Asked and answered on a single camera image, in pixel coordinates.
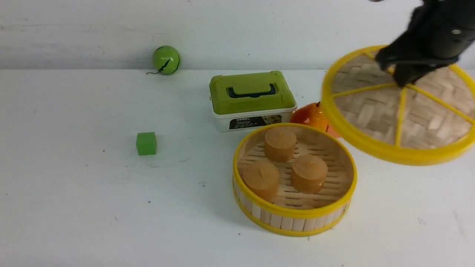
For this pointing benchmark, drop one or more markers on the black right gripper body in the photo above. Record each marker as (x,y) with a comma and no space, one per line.
(439,32)

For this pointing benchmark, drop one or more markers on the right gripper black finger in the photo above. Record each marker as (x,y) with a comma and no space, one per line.
(405,73)

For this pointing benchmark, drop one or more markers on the bamboo steamer lid yellow rim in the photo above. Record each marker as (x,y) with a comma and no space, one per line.
(425,123)

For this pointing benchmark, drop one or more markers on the bamboo steamer basket yellow rim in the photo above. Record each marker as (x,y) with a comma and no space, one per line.
(293,213)

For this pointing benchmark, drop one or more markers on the red orange apple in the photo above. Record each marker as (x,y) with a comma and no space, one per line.
(312,115)

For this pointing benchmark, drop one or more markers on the brown bun front right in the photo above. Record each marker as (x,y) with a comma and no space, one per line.
(308,173)

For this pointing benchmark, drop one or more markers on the brown bun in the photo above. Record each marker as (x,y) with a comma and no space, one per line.
(262,178)
(308,173)
(279,144)

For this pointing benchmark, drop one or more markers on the brown bun back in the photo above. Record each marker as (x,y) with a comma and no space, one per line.
(279,144)

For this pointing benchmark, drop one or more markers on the green and white lunch box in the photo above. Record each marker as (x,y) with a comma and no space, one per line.
(249,101)

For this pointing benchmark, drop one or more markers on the brown bun front left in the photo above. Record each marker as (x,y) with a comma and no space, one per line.
(262,178)

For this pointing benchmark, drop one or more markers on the green ball with crack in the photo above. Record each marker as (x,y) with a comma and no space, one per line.
(166,60)

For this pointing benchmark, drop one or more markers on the green cube block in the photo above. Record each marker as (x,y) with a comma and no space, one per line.
(146,143)

